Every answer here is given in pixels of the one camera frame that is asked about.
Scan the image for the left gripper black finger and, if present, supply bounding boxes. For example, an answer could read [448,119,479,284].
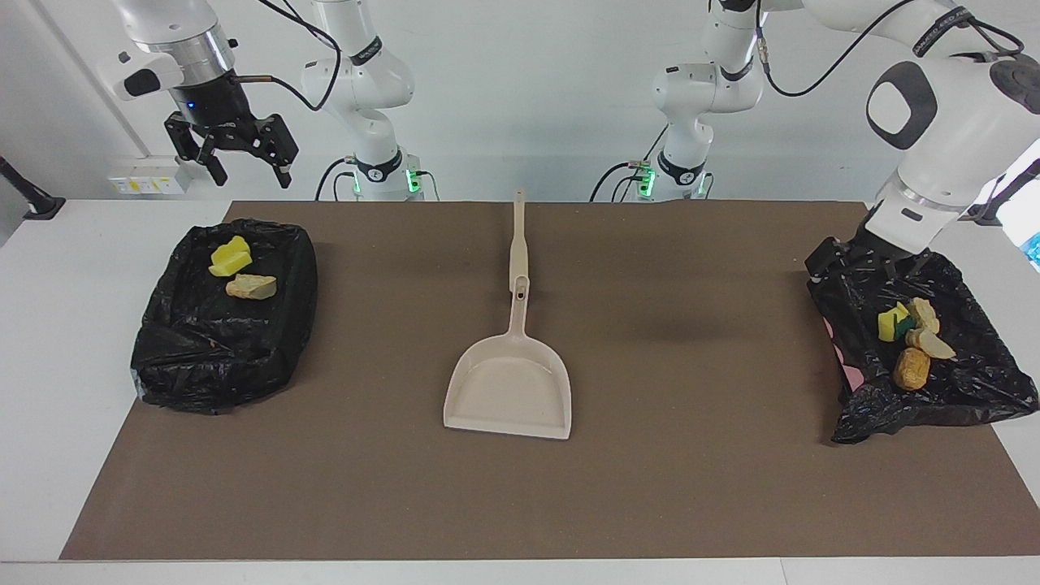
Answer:
[804,237,854,284]

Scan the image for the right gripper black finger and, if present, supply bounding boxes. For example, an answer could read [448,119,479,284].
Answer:
[164,116,228,188]
[253,114,300,189]

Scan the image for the notched yellow sponge piece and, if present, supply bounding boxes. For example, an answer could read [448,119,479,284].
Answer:
[877,302,917,342]

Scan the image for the orange striped croissant piece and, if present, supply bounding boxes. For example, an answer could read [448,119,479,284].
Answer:
[906,327,957,360]
[908,297,941,335]

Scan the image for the golden brown bread roll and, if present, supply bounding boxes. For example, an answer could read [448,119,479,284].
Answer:
[893,348,932,392]

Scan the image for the small yellow sponge piece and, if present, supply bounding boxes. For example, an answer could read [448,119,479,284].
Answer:
[209,250,254,278]

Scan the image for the pale sliced bread loaf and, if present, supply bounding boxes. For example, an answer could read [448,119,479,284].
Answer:
[225,274,278,301]

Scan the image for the beige hand brush black bristles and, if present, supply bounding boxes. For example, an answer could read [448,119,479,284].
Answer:
[509,190,530,295]

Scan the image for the beige plastic dustpan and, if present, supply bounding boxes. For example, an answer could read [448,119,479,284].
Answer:
[443,275,573,440]

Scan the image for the pink bin with black bag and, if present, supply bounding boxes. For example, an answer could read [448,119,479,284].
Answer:
[806,250,1040,444]

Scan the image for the bin lined with black bag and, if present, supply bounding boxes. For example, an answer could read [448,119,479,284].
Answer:
[130,218,319,415]

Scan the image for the brown table mat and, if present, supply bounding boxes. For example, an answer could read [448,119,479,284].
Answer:
[58,201,1040,561]

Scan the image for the black right base cable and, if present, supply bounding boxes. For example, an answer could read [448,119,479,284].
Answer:
[315,157,358,202]

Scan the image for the black base cable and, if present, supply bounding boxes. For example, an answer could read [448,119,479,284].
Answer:
[315,157,358,202]
[590,126,675,202]

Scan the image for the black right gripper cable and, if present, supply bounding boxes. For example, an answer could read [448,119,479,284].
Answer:
[236,0,344,112]

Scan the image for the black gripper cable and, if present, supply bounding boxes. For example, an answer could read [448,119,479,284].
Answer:
[754,0,1026,98]
[236,0,344,112]

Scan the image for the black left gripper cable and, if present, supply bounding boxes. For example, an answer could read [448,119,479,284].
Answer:
[754,0,1026,98]

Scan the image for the black left base cable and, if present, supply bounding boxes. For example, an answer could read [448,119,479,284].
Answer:
[590,126,675,202]

